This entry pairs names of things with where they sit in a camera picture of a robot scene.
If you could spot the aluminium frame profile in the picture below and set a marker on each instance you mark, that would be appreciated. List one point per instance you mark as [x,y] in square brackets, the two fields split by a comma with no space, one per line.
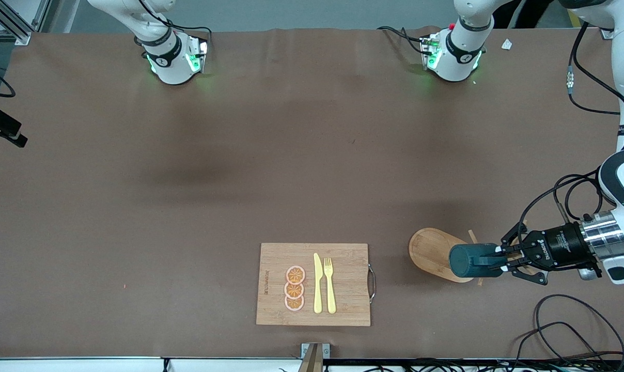
[607,34]
[12,31]

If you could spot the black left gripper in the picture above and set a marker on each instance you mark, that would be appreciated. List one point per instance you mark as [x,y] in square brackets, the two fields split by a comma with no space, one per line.
[559,246]

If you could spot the orange slice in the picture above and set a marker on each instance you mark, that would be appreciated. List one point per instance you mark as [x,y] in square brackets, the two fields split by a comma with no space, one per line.
[294,291]
[294,305]
[295,275]

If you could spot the wooden cutting board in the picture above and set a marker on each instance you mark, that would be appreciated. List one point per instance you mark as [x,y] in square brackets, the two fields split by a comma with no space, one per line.
[348,310]

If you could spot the yellow plastic knife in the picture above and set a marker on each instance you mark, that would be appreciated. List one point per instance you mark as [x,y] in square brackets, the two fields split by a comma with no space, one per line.
[317,289]

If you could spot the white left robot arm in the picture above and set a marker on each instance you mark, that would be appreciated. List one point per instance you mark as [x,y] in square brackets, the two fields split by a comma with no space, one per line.
[459,57]

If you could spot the white paper scrap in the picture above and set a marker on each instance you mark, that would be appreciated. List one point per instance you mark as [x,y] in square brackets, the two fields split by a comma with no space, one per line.
[506,44]

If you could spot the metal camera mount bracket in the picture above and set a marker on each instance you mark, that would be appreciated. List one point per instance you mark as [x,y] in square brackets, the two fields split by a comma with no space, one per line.
[314,351]

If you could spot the wooden cup rack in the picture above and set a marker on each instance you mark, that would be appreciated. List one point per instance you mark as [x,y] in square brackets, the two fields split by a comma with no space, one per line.
[428,248]

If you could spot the dark teal cup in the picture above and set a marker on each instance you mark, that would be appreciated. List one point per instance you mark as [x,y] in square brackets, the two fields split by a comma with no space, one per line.
[467,261]

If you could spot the yellow plastic fork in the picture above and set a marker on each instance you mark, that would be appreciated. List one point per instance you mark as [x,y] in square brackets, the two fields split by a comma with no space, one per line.
[330,294]

